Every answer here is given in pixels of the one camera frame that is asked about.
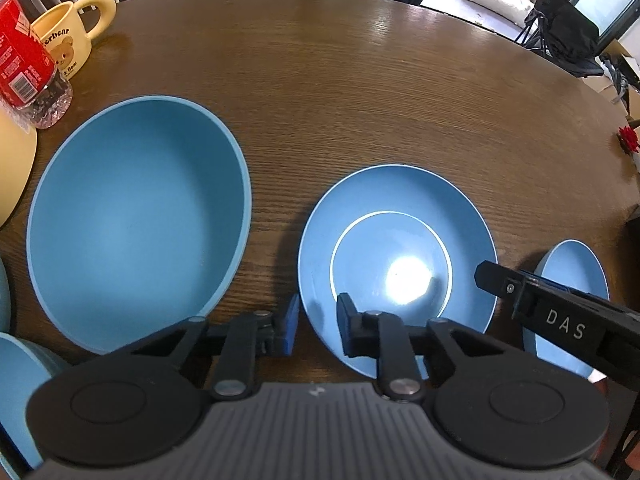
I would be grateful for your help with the glass door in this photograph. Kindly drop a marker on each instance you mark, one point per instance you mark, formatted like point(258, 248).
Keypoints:
point(610, 5)

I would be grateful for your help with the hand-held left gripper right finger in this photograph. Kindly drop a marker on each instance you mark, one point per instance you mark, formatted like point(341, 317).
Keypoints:
point(345, 321)

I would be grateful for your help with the black folding chair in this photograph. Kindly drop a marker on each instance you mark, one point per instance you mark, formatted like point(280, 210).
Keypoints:
point(560, 25)

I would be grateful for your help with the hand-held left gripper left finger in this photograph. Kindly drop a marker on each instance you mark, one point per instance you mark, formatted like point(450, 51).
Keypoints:
point(289, 326)

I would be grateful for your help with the large blue bowl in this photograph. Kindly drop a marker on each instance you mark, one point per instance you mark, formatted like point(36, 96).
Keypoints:
point(135, 220)

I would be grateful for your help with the medium blue bowl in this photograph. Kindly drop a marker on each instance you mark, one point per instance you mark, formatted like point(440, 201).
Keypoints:
point(20, 390)

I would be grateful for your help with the yellow thermos jug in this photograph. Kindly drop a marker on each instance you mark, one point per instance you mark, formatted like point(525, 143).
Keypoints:
point(12, 160)

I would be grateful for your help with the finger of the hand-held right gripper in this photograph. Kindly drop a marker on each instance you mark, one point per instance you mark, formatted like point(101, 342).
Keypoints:
point(542, 280)
point(497, 282)

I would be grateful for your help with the red label plastic bottle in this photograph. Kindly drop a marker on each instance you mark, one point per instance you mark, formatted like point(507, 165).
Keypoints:
point(20, 60)

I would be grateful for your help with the small blue plate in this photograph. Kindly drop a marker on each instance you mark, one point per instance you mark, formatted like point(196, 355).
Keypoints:
point(575, 265)

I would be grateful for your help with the yellow bear mug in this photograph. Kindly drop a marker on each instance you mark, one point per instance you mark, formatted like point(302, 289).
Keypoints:
point(70, 45)

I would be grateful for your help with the cardboard box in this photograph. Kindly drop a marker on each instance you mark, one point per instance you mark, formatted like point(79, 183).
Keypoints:
point(607, 87)

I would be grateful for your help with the red flower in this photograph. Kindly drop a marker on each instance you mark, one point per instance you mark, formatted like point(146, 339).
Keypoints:
point(629, 140)

